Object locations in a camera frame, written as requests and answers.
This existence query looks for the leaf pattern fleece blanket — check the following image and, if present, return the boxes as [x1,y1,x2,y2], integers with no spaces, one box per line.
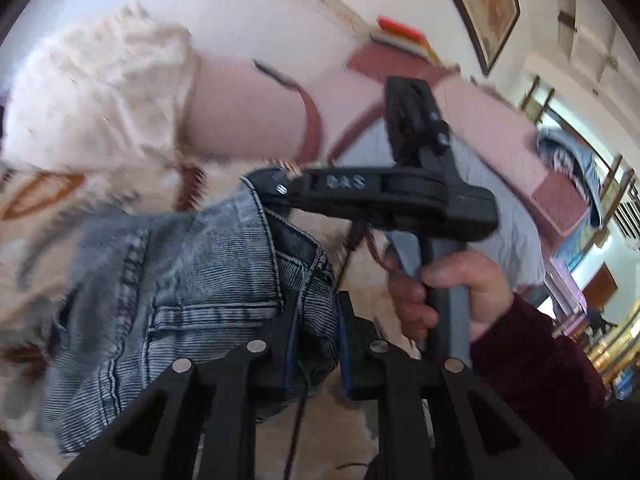
[0,152,432,480]

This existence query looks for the blue denim pants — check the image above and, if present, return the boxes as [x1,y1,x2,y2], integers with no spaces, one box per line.
[40,184,338,456]

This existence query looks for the pink quilted bolster pillow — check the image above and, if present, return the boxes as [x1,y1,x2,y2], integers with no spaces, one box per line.
[183,55,322,162]

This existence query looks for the right hand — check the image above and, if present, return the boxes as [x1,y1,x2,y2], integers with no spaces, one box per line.
[384,247,514,342]

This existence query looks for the cream floral pillow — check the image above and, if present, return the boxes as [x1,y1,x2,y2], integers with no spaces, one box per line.
[1,4,198,174]

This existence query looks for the light blue pillow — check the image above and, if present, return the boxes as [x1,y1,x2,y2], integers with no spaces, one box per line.
[328,120,544,292]

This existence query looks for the dark red sleeve forearm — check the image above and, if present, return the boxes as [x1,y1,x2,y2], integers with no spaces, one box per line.
[471,296,639,479]

